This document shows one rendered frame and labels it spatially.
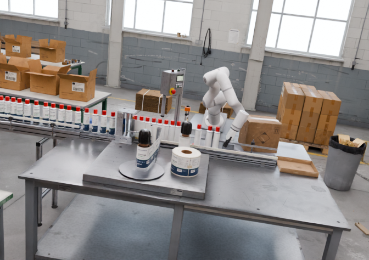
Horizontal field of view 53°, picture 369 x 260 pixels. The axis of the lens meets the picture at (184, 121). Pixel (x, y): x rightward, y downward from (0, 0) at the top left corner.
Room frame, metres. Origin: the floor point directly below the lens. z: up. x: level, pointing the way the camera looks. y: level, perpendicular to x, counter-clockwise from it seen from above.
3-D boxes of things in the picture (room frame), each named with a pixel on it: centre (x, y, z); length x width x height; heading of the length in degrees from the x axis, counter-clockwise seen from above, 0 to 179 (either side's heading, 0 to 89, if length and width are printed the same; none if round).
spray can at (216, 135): (2.92, -0.28, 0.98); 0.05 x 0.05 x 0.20
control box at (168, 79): (3.03, 0.14, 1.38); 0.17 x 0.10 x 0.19; 141
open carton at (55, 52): (6.69, 2.52, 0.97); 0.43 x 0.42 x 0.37; 166
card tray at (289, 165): (2.87, -0.96, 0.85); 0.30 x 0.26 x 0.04; 86
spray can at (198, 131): (2.93, -0.12, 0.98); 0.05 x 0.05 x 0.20
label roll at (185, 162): (2.43, -0.04, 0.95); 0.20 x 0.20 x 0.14
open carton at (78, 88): (4.42, 1.33, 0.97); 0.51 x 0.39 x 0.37; 175
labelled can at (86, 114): (2.99, 0.82, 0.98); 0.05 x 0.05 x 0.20
